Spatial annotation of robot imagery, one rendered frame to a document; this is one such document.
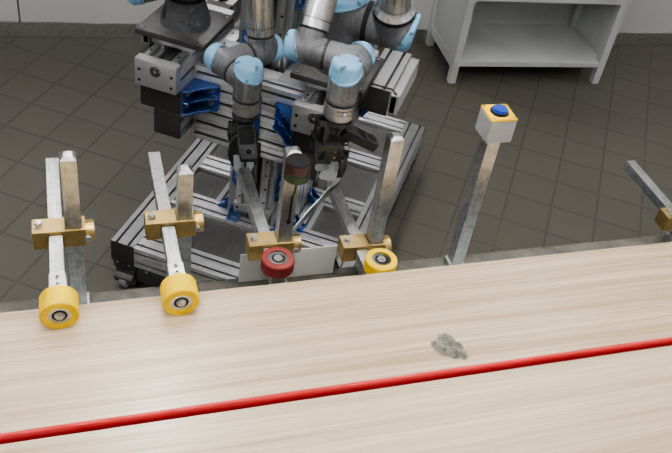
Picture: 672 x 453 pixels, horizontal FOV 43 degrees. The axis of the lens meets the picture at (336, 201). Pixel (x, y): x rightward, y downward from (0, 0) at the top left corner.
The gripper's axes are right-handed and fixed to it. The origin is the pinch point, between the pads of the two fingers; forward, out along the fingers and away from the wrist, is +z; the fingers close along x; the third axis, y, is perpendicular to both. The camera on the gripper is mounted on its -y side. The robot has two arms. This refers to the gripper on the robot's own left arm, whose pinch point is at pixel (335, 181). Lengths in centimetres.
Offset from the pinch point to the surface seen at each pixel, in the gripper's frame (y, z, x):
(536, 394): -27, 7, 67
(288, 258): 16.1, 7.0, 19.4
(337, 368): 13, 8, 53
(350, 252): -3.6, 15.9, 10.2
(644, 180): -105, 15, -9
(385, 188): -9.8, -4.4, 9.5
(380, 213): -9.9, 3.8, 9.4
